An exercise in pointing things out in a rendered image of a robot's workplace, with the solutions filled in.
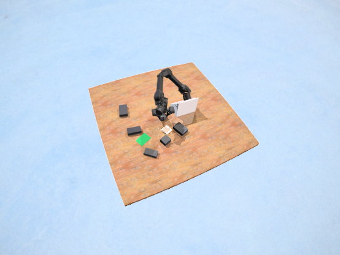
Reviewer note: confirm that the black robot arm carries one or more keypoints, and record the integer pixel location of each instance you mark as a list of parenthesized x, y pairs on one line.
[(159, 98)]

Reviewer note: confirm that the flat green square tile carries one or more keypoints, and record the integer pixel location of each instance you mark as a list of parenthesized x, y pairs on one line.
[(143, 139)]

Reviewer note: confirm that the dark grey switch control unit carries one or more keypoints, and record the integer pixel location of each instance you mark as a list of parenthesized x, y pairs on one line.
[(162, 117)]

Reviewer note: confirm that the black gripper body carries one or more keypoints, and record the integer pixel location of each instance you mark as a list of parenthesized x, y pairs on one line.
[(170, 110)]

